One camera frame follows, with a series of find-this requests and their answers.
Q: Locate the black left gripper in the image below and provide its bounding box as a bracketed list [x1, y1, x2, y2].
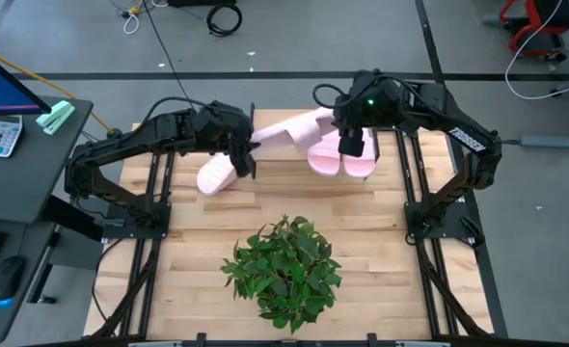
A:
[214, 101, 261, 178]

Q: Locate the pink foam slide sandal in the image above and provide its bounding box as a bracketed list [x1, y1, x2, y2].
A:
[340, 128, 378, 179]
[249, 106, 338, 158]
[307, 129, 342, 178]
[196, 152, 241, 197]

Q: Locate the green plant, black pot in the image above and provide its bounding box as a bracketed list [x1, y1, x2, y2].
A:
[220, 214, 343, 336]

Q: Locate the black desk leg base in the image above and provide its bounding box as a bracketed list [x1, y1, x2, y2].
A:
[26, 195, 106, 306]

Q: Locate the mint green stapler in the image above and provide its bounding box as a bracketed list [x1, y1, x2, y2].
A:
[35, 99, 77, 137]

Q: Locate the grey desk foot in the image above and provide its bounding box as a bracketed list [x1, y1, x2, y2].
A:
[519, 128, 569, 150]

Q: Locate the dark grey desk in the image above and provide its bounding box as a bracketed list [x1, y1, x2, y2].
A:
[0, 95, 95, 346]

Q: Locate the red and black cart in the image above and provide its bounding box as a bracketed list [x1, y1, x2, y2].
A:
[481, 0, 569, 63]

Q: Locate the computer monitor with blue screen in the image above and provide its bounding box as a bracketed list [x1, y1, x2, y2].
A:
[0, 44, 53, 118]

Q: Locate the black computer mouse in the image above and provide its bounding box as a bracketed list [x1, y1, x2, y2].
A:
[0, 254, 28, 310]

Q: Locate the coiled black cable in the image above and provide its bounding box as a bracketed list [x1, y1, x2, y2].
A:
[205, 3, 244, 39]

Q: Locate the long black floor cable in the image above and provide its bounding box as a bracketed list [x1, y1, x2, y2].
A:
[141, 0, 190, 101]

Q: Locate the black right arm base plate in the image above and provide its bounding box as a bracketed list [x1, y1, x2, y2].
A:
[403, 200, 481, 241]

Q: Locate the yellow cord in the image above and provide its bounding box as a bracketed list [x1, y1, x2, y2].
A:
[0, 44, 122, 139]

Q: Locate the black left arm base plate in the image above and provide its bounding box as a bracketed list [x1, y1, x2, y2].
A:
[101, 201, 173, 241]

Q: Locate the short white cable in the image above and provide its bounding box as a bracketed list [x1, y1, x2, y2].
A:
[122, 10, 142, 36]

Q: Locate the long white cable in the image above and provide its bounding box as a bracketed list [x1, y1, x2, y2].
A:
[503, 0, 569, 101]

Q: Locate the black aluminium table frame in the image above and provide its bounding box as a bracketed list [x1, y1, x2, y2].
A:
[84, 120, 510, 347]

